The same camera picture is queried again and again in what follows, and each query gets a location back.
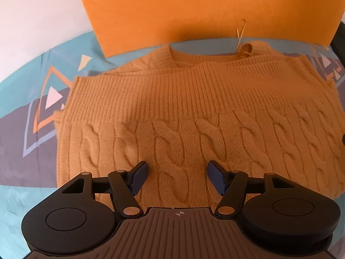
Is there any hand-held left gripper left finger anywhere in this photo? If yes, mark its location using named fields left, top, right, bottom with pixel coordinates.
left=61, top=161, right=149, bottom=219

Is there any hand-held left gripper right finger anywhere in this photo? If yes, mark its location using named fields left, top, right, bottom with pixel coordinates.
left=207, top=160, right=296, bottom=218

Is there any tan cable-knit cardigan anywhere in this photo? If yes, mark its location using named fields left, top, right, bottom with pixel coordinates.
left=52, top=40, right=345, bottom=211

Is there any blue geometric patterned bedsheet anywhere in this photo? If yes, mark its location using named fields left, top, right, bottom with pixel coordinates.
left=0, top=30, right=345, bottom=250

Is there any orange headboard panel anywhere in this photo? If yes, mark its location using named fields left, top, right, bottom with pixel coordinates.
left=74, top=0, right=343, bottom=59

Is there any dark green cloth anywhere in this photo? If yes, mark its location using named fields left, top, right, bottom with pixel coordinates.
left=332, top=20, right=345, bottom=69

